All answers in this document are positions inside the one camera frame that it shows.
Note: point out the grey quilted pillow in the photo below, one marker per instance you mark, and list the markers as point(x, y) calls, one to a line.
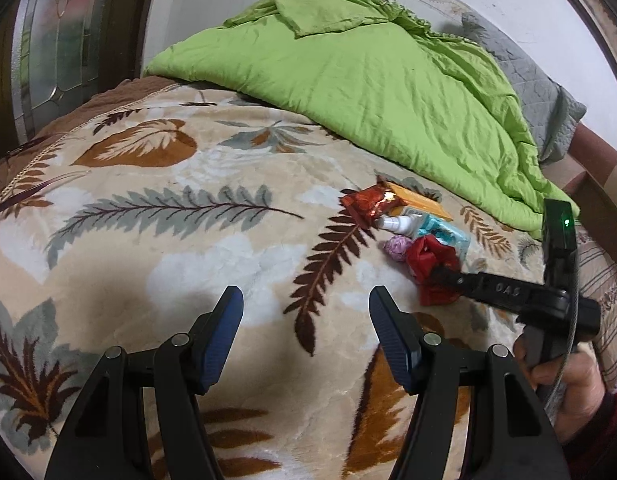
point(543, 105)

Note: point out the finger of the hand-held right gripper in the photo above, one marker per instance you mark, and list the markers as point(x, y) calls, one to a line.
point(458, 282)

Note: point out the red snack packet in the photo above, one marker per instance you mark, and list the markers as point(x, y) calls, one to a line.
point(368, 204)

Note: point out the green quilt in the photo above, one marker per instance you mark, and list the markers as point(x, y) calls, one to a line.
point(363, 85)

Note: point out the light blue wipes packet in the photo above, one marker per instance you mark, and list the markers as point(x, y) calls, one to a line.
point(448, 237)

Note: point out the leaf print blanket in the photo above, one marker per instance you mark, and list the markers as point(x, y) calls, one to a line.
point(188, 260)

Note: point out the brown padded headboard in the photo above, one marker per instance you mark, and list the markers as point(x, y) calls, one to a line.
point(598, 160)

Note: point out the wooden door with leaded glass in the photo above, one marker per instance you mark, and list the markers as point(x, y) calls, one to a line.
point(53, 50)

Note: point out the person's right hand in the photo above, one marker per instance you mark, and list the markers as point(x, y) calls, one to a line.
point(580, 385)

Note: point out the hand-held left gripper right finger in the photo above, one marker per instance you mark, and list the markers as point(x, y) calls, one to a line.
point(388, 330)

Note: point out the red plastic bag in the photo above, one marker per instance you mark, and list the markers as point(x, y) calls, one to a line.
point(428, 260)

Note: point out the pink crumpled ball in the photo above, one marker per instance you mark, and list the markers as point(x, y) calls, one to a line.
point(397, 249)

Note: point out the person's right forearm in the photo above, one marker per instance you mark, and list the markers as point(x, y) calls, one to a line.
point(600, 440)

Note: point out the striped beige pillow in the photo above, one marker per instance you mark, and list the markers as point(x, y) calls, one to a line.
point(608, 280)

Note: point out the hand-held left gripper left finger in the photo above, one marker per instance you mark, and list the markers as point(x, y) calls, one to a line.
point(223, 330)

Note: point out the white spray bottle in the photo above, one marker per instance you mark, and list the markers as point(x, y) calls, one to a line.
point(396, 223)

